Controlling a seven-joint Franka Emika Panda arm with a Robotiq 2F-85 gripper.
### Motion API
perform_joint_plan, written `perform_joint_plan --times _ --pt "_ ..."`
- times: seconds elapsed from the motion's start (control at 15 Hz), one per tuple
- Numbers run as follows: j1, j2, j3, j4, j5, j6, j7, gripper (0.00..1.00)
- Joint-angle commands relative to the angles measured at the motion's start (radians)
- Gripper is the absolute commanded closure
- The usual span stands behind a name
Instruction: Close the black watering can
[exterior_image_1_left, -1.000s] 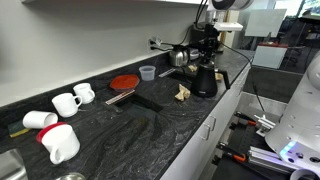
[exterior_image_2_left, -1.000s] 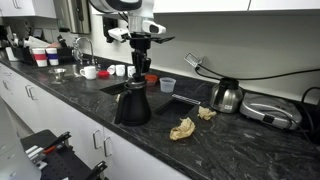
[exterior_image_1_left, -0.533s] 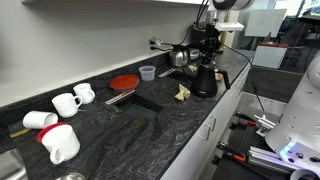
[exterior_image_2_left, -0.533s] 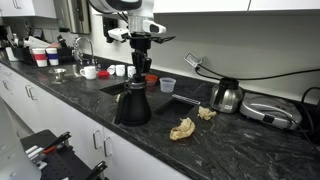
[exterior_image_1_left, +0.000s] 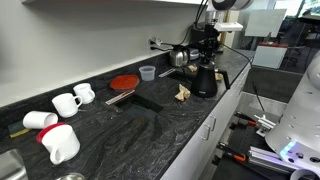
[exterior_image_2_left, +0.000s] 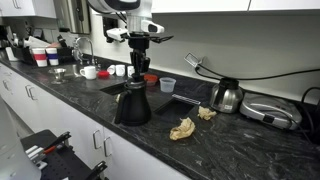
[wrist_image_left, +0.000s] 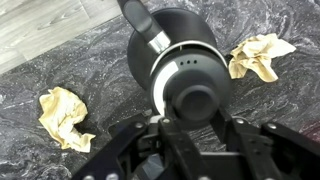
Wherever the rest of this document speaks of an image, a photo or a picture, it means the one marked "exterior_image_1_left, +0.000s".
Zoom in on translucent plastic cup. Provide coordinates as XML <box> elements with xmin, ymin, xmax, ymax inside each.
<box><xmin>138</xmin><ymin>65</ymin><xmax>157</xmax><ymax>82</ymax></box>

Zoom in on red round plate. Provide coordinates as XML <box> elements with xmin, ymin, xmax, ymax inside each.
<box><xmin>109</xmin><ymin>74</ymin><xmax>141</xmax><ymax>93</ymax></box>

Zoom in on white upper cabinet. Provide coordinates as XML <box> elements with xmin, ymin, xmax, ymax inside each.
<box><xmin>21</xmin><ymin>0</ymin><xmax>204</xmax><ymax>6</ymax></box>

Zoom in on black power cable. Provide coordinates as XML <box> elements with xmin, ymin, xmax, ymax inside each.
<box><xmin>150</xmin><ymin>22</ymin><xmax>197</xmax><ymax>53</ymax></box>

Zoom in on white board panel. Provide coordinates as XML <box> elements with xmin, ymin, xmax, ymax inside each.
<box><xmin>244</xmin><ymin>8</ymin><xmax>288</xmax><ymax>38</ymax></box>

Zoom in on green and yellow sponge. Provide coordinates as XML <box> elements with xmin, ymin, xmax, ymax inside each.
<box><xmin>7</xmin><ymin>120</ymin><xmax>30</xmax><ymax>139</ymax></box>

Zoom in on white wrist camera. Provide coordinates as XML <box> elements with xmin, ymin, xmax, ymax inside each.
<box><xmin>214</xmin><ymin>21</ymin><xmax>244</xmax><ymax>33</ymax></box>

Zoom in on stainless steel sink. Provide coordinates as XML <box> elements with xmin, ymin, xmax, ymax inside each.
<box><xmin>0</xmin><ymin>148</ymin><xmax>28</xmax><ymax>180</ymax></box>

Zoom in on black flat tray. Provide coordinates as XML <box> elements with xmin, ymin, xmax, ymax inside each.
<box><xmin>105</xmin><ymin>88</ymin><xmax>136</xmax><ymax>106</ymax></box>

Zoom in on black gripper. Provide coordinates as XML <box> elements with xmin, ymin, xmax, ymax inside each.
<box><xmin>199</xmin><ymin>23</ymin><xmax>220</xmax><ymax>65</ymax></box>

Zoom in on white mug lying sideways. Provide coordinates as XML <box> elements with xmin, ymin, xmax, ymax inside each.
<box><xmin>22</xmin><ymin>110</ymin><xmax>59</xmax><ymax>130</ymax></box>

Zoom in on stainless steel coffee carafe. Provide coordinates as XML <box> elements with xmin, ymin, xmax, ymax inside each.
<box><xmin>168</xmin><ymin>44</ymin><xmax>191</xmax><ymax>68</ymax></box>

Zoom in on black clamp with orange grip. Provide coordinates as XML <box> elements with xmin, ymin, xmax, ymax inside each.
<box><xmin>233</xmin><ymin>111</ymin><xmax>258</xmax><ymax>128</ymax></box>
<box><xmin>215</xmin><ymin>142</ymin><xmax>248</xmax><ymax>164</ymax></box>

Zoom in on short aluminium extrusion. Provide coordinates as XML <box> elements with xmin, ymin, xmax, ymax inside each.
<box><xmin>253</xmin><ymin>114</ymin><xmax>277</xmax><ymax>138</ymax></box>

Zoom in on wooden post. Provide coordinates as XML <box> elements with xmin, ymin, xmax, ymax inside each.
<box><xmin>218</xmin><ymin>9</ymin><xmax>232</xmax><ymax>54</ymax></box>

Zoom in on large white mug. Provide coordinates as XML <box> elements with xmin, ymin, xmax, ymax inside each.
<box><xmin>40</xmin><ymin>123</ymin><xmax>81</xmax><ymax>166</ymax></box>

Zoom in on grey striped flat strip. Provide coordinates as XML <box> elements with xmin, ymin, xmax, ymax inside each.
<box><xmin>158</xmin><ymin>67</ymin><xmax>177</xmax><ymax>79</ymax></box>

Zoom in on white base cabinet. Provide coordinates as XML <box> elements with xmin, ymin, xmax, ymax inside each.
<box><xmin>159</xmin><ymin>61</ymin><xmax>252</xmax><ymax>180</ymax></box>

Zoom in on small white mug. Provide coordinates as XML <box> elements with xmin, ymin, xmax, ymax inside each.
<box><xmin>72</xmin><ymin>82</ymin><xmax>96</xmax><ymax>105</ymax></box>
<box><xmin>51</xmin><ymin>92</ymin><xmax>83</xmax><ymax>119</ymax></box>

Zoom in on long aluminium extrusion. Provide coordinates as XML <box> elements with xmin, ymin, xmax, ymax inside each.
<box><xmin>247</xmin><ymin>145</ymin><xmax>298</xmax><ymax>175</ymax></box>

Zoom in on black gooseneck kettle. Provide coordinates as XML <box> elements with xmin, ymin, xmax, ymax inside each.
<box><xmin>190</xmin><ymin>63</ymin><xmax>232</xmax><ymax>99</ymax></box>

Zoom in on white box with red top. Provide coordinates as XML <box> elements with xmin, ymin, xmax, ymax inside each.
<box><xmin>251</xmin><ymin>42</ymin><xmax>289</xmax><ymax>70</ymax></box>

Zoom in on thin black cable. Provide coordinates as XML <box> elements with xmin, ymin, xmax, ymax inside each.
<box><xmin>221</xmin><ymin>43</ymin><xmax>266</xmax><ymax>113</ymax></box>

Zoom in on silver cabinet handle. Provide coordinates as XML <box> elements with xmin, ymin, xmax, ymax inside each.
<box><xmin>199</xmin><ymin>123</ymin><xmax>212</xmax><ymax>141</ymax></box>
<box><xmin>208</xmin><ymin>115</ymin><xmax>218</xmax><ymax>132</ymax></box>

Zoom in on wall outlet plug adapter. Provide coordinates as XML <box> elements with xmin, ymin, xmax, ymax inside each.
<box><xmin>148</xmin><ymin>35</ymin><xmax>163</xmax><ymax>52</ymax></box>

